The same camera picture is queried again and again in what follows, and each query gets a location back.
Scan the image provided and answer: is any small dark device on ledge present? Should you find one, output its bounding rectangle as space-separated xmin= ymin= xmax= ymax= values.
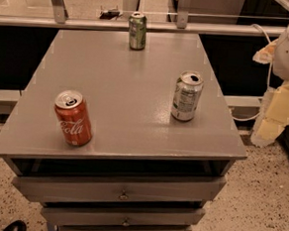
xmin=99 ymin=7 xmax=122 ymax=20

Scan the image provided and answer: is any top grey drawer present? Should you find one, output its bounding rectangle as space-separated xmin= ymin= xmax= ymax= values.
xmin=13 ymin=176 xmax=227 ymax=203

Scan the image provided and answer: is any grey drawer cabinet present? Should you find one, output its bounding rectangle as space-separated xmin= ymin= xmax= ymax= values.
xmin=0 ymin=19 xmax=257 ymax=231

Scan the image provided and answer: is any black object on floor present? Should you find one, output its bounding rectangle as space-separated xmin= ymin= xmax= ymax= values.
xmin=2 ymin=220 xmax=27 ymax=231

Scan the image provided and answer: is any red Coca-Cola can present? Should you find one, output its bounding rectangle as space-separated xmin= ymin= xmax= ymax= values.
xmin=53 ymin=90 xmax=92 ymax=147

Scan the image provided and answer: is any green soda can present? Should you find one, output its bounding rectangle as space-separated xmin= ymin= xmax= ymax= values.
xmin=129 ymin=12 xmax=147 ymax=51

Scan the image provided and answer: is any middle grey drawer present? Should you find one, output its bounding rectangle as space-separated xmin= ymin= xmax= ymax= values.
xmin=42 ymin=207 xmax=205 ymax=227

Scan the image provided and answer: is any silver 7up can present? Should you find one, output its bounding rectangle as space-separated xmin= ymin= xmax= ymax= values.
xmin=171 ymin=70 xmax=204 ymax=121

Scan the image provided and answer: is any white cable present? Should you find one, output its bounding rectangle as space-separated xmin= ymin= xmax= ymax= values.
xmin=231 ymin=22 xmax=278 ymax=124

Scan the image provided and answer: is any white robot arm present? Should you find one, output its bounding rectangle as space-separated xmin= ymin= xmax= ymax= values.
xmin=251 ymin=25 xmax=289 ymax=148

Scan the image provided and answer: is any grey metal rail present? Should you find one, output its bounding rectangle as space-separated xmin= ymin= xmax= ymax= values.
xmin=0 ymin=16 xmax=285 ymax=38

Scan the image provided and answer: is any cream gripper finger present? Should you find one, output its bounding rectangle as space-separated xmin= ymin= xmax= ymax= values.
xmin=251 ymin=80 xmax=289 ymax=148
xmin=252 ymin=40 xmax=278 ymax=64

